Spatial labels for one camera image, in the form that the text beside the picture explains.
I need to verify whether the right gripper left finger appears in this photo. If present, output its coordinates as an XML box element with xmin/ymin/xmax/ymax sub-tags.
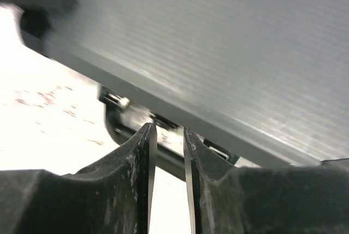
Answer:
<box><xmin>1</xmin><ymin>123</ymin><xmax>157</xmax><ymax>233</ymax></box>

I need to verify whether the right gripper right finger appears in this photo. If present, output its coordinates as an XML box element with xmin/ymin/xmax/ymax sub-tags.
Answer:
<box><xmin>183</xmin><ymin>128</ymin><xmax>348</xmax><ymax>233</ymax></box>

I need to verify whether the black poker set case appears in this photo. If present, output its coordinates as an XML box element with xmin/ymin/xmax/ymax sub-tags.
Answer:
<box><xmin>1</xmin><ymin>0</ymin><xmax>348</xmax><ymax>171</ymax></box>

